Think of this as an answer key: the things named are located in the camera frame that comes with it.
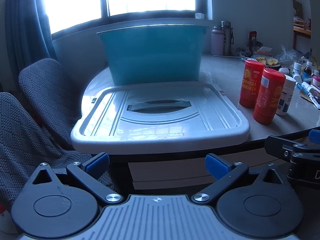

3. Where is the blue curtain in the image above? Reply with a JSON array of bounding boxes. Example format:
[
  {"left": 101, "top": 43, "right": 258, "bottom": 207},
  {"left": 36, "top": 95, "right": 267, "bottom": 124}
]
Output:
[{"left": 4, "top": 0, "right": 58, "bottom": 94}]

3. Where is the wooden shelf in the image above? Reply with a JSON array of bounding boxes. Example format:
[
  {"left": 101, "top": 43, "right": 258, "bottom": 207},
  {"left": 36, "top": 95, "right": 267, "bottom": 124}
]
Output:
[{"left": 292, "top": 0, "right": 313, "bottom": 38}]

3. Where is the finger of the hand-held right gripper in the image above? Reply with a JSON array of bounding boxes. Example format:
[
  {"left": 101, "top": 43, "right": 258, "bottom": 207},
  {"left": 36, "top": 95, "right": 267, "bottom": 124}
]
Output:
[
  {"left": 264, "top": 135, "right": 310, "bottom": 158},
  {"left": 308, "top": 127, "right": 320, "bottom": 144}
]

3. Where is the plate of fruit slices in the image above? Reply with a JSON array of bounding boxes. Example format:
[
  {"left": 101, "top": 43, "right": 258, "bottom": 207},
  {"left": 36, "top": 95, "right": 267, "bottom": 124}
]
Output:
[{"left": 251, "top": 55, "right": 279, "bottom": 67}]

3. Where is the orange tissue box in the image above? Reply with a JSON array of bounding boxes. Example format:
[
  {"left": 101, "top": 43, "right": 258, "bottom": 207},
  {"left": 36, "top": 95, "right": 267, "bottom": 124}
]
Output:
[{"left": 253, "top": 46, "right": 273, "bottom": 56}]

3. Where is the dark blue small bottle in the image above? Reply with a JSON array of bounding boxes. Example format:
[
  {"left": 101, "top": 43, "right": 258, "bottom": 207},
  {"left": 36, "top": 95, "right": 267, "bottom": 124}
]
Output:
[{"left": 303, "top": 61, "right": 313, "bottom": 81}]

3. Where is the teal plastic storage box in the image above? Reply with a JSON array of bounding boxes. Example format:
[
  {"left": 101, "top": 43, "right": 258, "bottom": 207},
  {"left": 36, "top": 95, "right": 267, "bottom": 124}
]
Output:
[{"left": 97, "top": 24, "right": 208, "bottom": 86}]

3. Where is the white pill bottle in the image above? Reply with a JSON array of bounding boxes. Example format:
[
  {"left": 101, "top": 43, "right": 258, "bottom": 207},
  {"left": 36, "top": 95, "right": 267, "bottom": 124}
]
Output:
[{"left": 276, "top": 76, "right": 296, "bottom": 116}]

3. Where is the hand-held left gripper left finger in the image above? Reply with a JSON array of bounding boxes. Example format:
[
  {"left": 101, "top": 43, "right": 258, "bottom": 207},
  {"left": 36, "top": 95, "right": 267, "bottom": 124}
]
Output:
[{"left": 31, "top": 152, "right": 125, "bottom": 204}]

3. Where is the white round desktop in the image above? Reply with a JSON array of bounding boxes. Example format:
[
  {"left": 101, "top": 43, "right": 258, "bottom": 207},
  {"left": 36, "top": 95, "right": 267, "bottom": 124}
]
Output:
[{"left": 81, "top": 52, "right": 320, "bottom": 146}]

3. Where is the clear plastic bag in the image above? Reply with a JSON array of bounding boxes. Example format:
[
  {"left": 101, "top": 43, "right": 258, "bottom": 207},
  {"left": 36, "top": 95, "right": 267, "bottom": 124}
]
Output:
[{"left": 274, "top": 44, "right": 303, "bottom": 68}]

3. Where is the red vitamin bottle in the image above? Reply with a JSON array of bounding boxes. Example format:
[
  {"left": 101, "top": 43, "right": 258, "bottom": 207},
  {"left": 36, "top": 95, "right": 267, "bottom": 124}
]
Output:
[
  {"left": 253, "top": 68, "right": 286, "bottom": 125},
  {"left": 239, "top": 59, "right": 266, "bottom": 109}
]

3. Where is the steel thermos bottle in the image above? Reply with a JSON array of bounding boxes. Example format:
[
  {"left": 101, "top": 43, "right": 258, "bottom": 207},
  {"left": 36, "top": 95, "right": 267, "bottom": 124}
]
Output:
[{"left": 221, "top": 21, "right": 234, "bottom": 56}]

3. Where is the white tube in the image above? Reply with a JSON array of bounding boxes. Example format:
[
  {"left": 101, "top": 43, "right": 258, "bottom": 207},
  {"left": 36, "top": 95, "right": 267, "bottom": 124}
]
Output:
[{"left": 297, "top": 81, "right": 316, "bottom": 93}]

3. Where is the silver foil packet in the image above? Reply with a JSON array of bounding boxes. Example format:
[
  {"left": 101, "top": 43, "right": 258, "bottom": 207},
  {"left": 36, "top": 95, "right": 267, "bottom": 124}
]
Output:
[{"left": 299, "top": 90, "right": 320, "bottom": 109}]

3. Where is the grey covered chair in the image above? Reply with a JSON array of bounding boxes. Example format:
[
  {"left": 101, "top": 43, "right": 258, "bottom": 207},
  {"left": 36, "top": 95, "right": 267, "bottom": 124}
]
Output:
[
  {"left": 0, "top": 92, "right": 116, "bottom": 207},
  {"left": 18, "top": 58, "right": 100, "bottom": 151}
]

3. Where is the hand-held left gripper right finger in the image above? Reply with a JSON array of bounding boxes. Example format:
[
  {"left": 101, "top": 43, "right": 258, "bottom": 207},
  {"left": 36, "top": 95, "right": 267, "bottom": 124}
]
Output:
[{"left": 191, "top": 153, "right": 288, "bottom": 204}]

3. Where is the white plastic storage box lid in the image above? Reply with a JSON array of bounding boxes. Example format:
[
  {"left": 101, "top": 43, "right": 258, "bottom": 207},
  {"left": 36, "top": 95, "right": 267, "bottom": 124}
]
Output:
[{"left": 71, "top": 81, "right": 250, "bottom": 153}]

